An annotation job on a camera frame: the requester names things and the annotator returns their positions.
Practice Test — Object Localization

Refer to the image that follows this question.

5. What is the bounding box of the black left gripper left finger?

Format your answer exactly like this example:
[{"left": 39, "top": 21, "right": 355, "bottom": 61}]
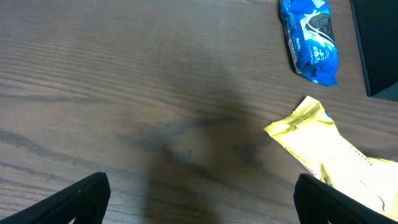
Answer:
[{"left": 1, "top": 172, "right": 111, "bottom": 224}]

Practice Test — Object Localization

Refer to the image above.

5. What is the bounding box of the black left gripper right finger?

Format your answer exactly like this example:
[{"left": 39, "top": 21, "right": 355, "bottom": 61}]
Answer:
[{"left": 294, "top": 174, "right": 397, "bottom": 224}]

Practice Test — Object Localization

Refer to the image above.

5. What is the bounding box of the blue Oreo cookie pack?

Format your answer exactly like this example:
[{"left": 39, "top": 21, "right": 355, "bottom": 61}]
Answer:
[{"left": 280, "top": 0, "right": 338, "bottom": 86}]

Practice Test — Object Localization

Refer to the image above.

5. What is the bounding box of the small yellow snack packet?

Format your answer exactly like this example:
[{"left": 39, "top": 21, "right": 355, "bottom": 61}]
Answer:
[{"left": 264, "top": 96, "right": 397, "bottom": 220}]

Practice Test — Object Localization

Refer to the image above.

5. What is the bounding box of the black open gift box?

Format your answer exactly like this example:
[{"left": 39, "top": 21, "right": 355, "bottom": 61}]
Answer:
[{"left": 351, "top": 0, "right": 397, "bottom": 101}]

